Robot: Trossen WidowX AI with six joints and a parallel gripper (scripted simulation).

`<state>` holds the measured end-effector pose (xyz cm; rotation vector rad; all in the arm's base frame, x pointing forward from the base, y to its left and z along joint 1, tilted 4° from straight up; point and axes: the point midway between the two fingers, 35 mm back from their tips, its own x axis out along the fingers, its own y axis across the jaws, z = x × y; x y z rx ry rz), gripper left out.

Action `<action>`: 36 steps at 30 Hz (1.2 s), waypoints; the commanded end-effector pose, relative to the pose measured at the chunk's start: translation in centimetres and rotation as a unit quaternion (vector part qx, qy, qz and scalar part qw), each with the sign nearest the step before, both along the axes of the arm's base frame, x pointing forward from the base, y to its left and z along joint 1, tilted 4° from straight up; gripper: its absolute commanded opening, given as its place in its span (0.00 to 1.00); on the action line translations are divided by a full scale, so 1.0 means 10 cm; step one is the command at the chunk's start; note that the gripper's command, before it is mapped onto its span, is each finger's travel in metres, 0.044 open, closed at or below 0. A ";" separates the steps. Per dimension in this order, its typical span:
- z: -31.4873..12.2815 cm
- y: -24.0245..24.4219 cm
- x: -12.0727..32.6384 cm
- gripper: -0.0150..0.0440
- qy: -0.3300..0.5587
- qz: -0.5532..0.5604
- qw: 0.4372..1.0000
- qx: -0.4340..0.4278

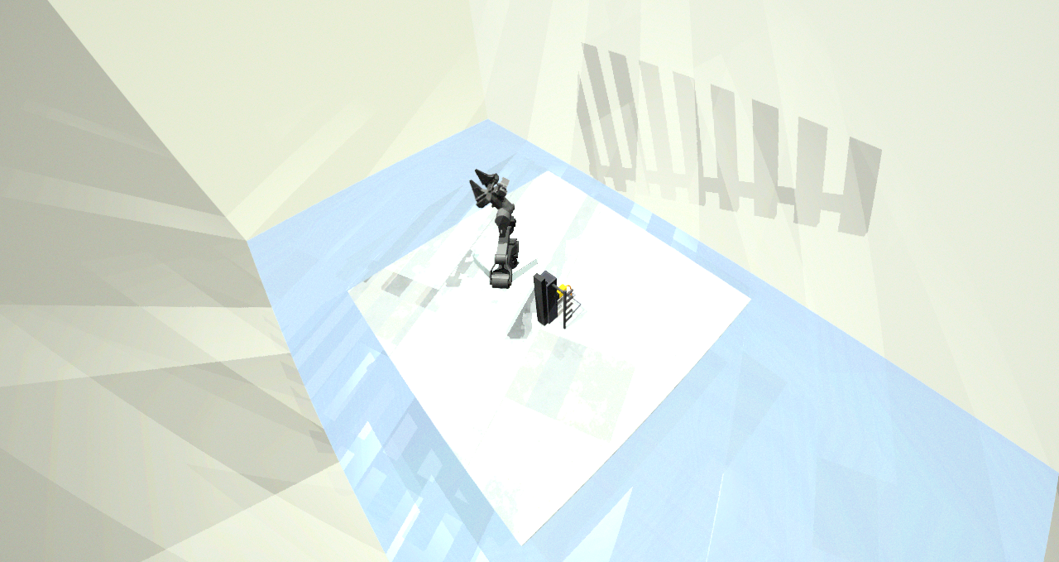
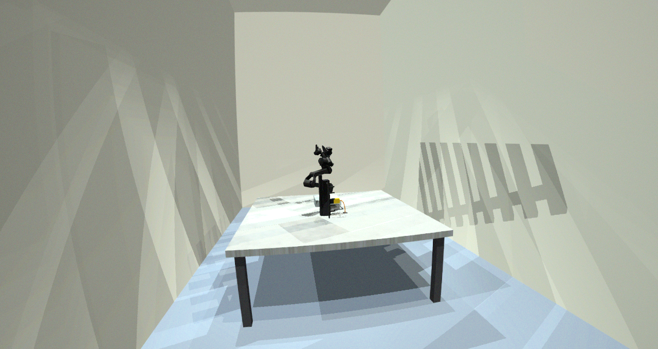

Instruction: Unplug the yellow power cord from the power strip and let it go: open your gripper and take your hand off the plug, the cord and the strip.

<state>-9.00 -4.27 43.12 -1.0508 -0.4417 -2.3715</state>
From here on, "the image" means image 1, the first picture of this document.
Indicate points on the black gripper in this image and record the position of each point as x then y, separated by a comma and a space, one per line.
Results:
484, 197

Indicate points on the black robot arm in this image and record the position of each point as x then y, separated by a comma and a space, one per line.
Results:
507, 248

